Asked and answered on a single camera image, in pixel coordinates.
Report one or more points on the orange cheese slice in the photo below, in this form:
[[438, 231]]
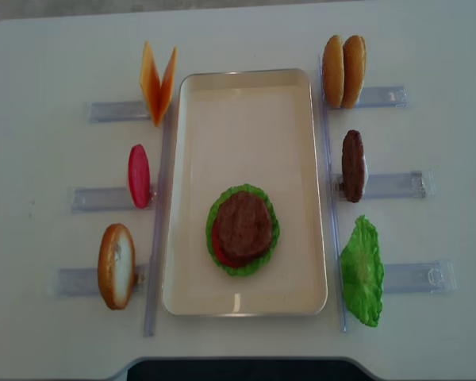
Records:
[[164, 93], [149, 82]]

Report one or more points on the brown meat patty on burger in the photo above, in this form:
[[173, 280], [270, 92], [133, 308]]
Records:
[[244, 227]]

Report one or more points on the red tomato slice on burger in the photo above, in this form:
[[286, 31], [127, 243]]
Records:
[[222, 259]]

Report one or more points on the green lettuce leaf on burger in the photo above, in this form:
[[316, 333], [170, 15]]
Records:
[[255, 265]]

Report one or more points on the standing pink tomato slice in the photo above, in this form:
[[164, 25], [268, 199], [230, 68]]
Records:
[[139, 176]]

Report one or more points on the standing brown meat patty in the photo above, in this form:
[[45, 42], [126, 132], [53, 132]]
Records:
[[353, 166]]

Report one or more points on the clear tomato holder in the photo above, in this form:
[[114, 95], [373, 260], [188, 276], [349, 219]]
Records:
[[101, 199]]

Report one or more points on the standing cut bread bun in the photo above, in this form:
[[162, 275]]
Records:
[[116, 266]]

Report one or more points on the standing green lettuce leaf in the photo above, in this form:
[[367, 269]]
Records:
[[363, 273]]

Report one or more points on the clear cheese holder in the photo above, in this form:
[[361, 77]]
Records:
[[100, 112]]

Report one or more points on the clear bread holder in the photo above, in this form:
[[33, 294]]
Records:
[[74, 282]]

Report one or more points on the clear lettuce holder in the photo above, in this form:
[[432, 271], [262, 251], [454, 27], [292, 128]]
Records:
[[431, 277]]

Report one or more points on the cream rectangular tray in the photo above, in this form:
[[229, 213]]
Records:
[[252, 127]]

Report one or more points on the standing bun left of pair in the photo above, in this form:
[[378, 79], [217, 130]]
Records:
[[333, 71]]

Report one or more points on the standing bun of pair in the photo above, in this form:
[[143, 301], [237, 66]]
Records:
[[333, 71], [355, 63]]

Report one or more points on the clear bun holder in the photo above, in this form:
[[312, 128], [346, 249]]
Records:
[[374, 97]]

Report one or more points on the clear patty holder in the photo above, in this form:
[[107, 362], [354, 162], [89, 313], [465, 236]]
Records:
[[411, 184]]

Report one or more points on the standing bun right of pair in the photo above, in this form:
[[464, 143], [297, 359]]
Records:
[[355, 63]]

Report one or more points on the clear long rail left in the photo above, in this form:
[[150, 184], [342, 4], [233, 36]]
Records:
[[156, 238]]

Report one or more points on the clear long rail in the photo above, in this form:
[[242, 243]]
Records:
[[156, 238], [332, 212]]

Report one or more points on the clear long rail right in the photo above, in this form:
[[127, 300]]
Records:
[[332, 212]]

